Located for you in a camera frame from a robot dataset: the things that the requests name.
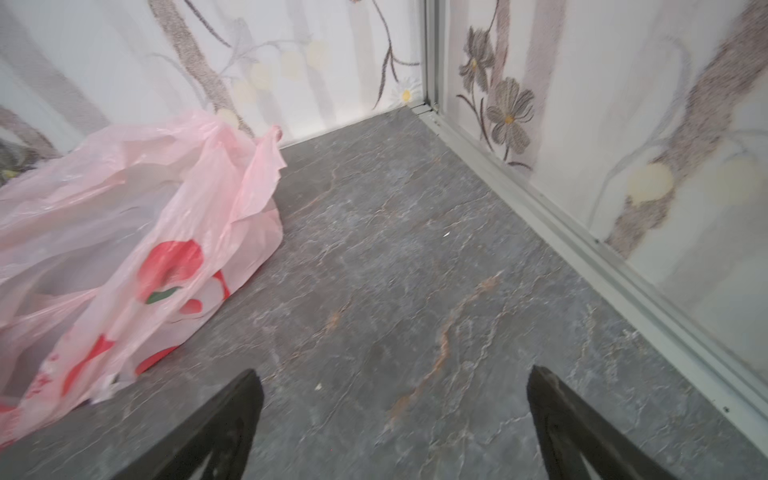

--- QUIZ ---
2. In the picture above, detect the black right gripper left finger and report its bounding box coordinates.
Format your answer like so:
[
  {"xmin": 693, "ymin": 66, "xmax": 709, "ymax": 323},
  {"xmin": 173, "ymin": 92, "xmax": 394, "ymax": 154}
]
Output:
[{"xmin": 115, "ymin": 369, "xmax": 265, "ymax": 479}]

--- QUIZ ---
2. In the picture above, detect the pink plastic bag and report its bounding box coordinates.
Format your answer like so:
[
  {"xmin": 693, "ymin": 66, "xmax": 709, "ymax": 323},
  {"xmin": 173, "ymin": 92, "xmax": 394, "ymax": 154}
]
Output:
[{"xmin": 1, "ymin": 111, "xmax": 285, "ymax": 446}]

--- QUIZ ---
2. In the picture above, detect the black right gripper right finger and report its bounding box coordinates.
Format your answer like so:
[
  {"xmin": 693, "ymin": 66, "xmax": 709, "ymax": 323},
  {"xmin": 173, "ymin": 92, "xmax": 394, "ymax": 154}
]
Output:
[{"xmin": 526, "ymin": 365, "xmax": 674, "ymax": 479}]

